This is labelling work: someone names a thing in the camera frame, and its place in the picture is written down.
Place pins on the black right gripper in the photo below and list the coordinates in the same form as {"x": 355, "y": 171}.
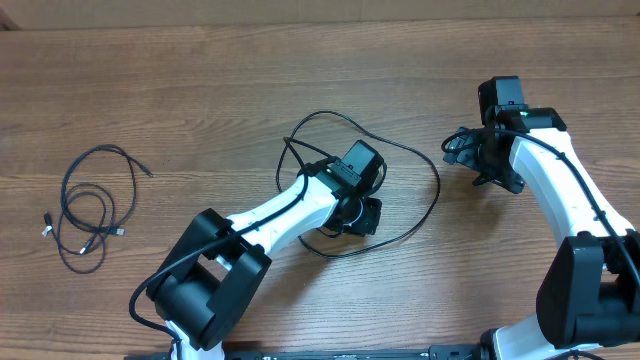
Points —
{"x": 463, "y": 150}

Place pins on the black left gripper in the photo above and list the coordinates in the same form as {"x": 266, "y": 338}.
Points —
{"x": 369, "y": 226}

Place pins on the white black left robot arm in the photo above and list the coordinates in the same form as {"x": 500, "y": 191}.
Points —
{"x": 209, "y": 278}

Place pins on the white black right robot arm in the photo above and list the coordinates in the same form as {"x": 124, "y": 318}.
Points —
{"x": 589, "y": 297}

